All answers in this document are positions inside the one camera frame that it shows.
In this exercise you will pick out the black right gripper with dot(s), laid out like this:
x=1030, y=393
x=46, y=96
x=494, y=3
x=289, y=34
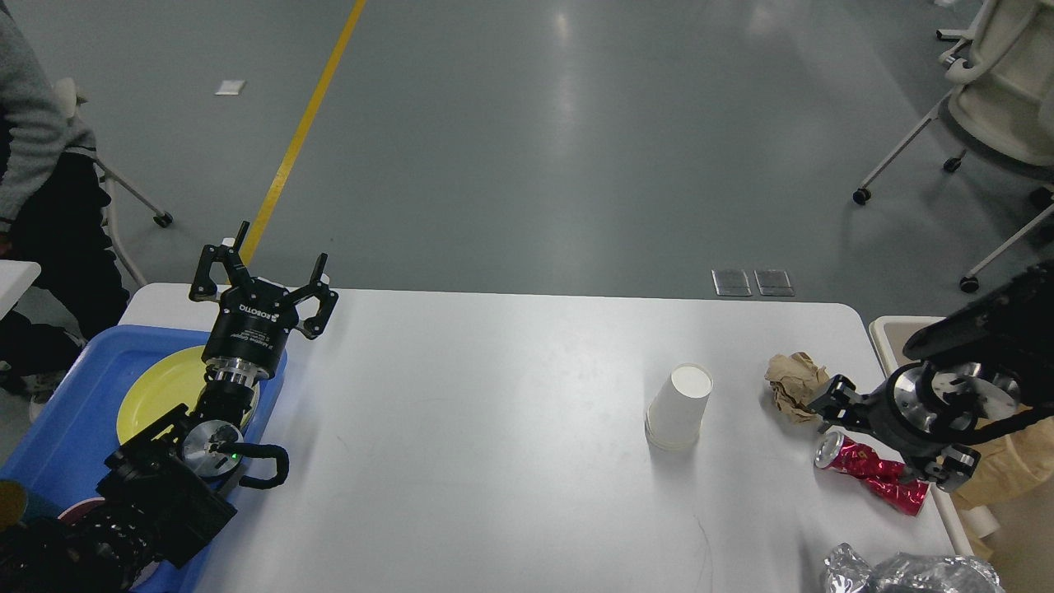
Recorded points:
x=925, y=412

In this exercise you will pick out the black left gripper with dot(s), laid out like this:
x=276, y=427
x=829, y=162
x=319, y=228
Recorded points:
x=256, y=317

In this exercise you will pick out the red foil wrapper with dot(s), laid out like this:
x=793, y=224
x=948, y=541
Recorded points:
x=886, y=479

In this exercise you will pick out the yellow plastic plate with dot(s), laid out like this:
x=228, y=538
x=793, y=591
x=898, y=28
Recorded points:
x=177, y=378

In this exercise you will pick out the brown paper bag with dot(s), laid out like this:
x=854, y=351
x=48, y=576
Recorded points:
x=1008, y=501

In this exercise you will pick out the brown paper ball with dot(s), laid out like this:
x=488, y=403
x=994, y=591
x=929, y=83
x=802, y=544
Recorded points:
x=795, y=380

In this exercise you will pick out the white paper cup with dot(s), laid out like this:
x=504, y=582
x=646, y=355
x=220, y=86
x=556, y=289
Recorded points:
x=673, y=418

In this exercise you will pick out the dark teal mug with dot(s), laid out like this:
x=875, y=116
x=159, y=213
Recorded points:
x=14, y=500

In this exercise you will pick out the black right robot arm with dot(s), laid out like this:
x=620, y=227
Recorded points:
x=1009, y=328

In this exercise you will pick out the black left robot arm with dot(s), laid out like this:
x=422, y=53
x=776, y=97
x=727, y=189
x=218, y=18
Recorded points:
x=161, y=497

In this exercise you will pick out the white paper scrap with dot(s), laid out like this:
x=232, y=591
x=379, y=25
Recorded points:
x=230, y=87

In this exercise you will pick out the person in black trousers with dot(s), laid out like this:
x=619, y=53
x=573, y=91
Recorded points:
x=51, y=208

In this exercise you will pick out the metal floor socket plate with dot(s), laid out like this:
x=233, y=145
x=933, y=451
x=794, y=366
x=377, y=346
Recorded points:
x=732, y=282

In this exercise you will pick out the white side table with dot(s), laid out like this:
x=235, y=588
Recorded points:
x=16, y=277

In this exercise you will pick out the white office chair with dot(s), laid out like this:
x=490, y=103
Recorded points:
x=999, y=107

